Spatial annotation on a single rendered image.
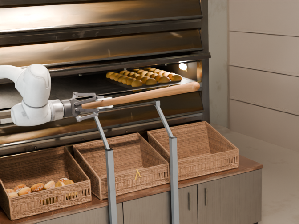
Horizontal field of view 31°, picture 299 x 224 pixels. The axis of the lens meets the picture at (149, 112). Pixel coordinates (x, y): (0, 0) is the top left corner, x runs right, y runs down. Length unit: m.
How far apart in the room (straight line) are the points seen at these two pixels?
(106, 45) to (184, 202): 1.29
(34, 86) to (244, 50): 4.98
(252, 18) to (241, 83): 0.86
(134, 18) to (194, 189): 1.35
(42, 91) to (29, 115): 0.14
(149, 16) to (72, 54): 0.67
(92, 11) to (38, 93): 1.87
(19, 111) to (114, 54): 1.87
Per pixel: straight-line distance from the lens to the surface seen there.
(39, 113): 2.22
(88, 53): 3.92
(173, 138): 3.66
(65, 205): 3.59
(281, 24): 6.37
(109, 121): 4.07
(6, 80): 3.63
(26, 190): 3.79
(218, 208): 4.13
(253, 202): 4.32
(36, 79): 2.11
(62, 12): 3.86
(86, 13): 3.91
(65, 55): 3.87
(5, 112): 3.82
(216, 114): 7.56
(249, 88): 6.87
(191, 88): 1.68
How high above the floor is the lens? 2.00
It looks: 14 degrees down
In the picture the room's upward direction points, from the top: 2 degrees counter-clockwise
